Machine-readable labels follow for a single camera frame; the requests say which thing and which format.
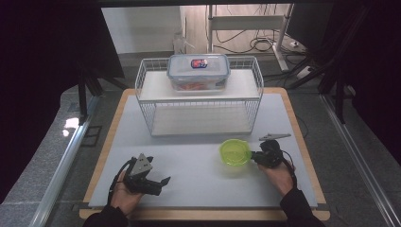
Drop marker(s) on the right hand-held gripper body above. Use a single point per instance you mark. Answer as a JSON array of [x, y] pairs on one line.
[[269, 154]]

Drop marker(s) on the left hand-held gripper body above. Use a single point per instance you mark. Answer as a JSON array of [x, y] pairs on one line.
[[142, 176]]

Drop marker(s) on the green translucent plastic bowl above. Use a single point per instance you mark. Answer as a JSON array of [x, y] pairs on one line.
[[235, 153]]

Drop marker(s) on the clear plastic food container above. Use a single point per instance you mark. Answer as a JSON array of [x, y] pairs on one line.
[[198, 74]]

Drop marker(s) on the person's left hand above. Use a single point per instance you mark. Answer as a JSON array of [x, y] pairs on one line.
[[124, 198]]

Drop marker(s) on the white table mat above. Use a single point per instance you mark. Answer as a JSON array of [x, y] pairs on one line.
[[201, 183]]

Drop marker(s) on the white power strip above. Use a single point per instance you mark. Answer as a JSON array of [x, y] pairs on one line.
[[305, 72]]

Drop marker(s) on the black metal stand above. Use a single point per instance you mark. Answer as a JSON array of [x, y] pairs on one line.
[[339, 94], [83, 94]]

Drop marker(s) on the aluminium rail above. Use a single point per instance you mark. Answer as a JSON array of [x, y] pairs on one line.
[[356, 157], [63, 164]]

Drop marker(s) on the white desk frame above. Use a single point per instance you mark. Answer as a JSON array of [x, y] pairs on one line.
[[246, 22]]

